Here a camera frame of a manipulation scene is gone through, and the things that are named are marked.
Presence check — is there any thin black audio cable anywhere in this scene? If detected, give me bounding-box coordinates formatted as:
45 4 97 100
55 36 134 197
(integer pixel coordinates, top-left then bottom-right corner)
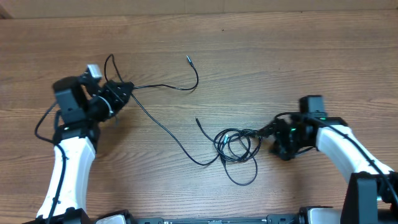
103 54 221 167

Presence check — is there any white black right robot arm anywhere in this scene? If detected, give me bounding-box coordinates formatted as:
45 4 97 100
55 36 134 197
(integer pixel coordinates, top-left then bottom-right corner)
256 95 397 223

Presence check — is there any black USB cable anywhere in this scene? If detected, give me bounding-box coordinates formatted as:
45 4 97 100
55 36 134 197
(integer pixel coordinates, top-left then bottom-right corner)
195 117 264 187

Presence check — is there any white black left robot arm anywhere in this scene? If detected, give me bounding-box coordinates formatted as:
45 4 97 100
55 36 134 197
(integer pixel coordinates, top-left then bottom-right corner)
33 75 134 223

